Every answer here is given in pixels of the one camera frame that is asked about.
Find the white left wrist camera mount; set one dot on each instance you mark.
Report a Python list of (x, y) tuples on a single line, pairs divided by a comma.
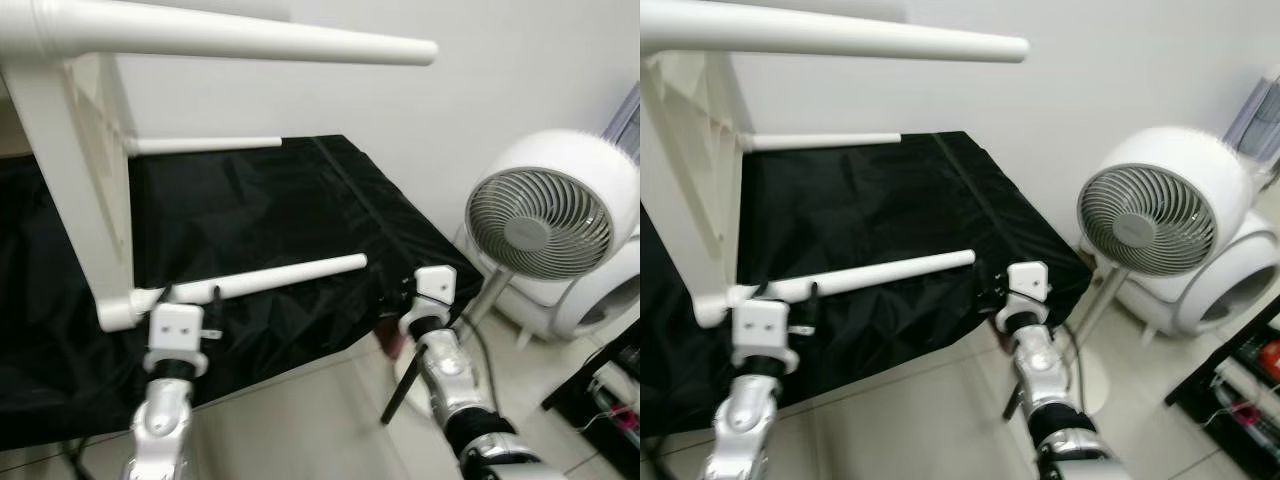
[(178, 325), (765, 322)]

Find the white round litter box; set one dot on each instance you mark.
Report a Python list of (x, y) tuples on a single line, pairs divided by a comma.
[(1215, 290), (600, 300)]

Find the grey blue hanging fabric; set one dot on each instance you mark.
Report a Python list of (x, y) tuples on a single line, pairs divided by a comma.
[(1260, 110), (625, 120)]

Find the white round floor base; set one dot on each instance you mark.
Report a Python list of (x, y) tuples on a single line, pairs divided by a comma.
[(1090, 385)]

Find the black tablecloth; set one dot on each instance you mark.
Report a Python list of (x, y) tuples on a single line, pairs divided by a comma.
[(880, 220), (250, 220)]

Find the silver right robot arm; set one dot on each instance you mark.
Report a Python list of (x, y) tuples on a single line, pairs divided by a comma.
[(445, 370), (1040, 370)]

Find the white plastic table top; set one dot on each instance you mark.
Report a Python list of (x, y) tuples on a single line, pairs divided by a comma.
[(80, 180), (690, 180)]

